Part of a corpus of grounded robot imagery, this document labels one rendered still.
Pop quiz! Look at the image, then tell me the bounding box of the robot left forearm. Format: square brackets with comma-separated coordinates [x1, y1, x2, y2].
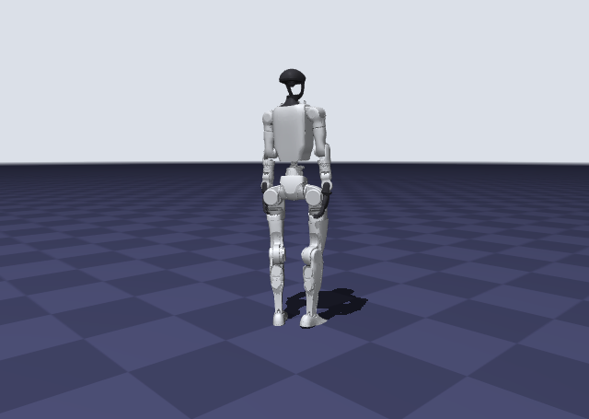
[261, 153, 275, 189]

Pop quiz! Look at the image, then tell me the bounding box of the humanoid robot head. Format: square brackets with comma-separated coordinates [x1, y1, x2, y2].
[279, 69, 306, 107]

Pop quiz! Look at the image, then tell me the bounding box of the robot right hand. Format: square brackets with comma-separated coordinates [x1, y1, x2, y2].
[313, 182, 332, 219]

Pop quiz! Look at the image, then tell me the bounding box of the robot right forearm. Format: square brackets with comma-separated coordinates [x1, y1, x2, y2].
[318, 144, 333, 191]

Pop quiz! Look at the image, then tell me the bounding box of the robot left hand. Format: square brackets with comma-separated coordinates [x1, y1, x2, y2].
[261, 182, 270, 215]

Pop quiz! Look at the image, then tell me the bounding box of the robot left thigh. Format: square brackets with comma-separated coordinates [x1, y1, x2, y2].
[263, 185, 286, 264]

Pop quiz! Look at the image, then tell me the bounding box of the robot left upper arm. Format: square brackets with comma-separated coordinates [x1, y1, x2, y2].
[262, 110, 278, 158]

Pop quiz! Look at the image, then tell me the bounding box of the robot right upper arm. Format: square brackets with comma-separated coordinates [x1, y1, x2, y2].
[306, 107, 326, 157]

